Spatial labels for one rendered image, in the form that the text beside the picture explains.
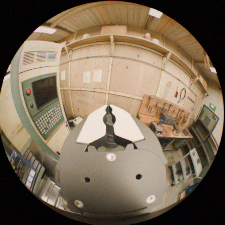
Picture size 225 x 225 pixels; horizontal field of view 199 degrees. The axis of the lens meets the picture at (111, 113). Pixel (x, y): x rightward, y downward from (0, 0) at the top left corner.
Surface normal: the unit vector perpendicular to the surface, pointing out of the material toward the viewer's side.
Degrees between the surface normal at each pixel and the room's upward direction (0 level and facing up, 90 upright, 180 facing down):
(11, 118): 90
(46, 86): 90
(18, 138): 90
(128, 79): 90
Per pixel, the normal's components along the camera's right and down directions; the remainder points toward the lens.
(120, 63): -0.18, 0.51
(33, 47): 0.98, 0.18
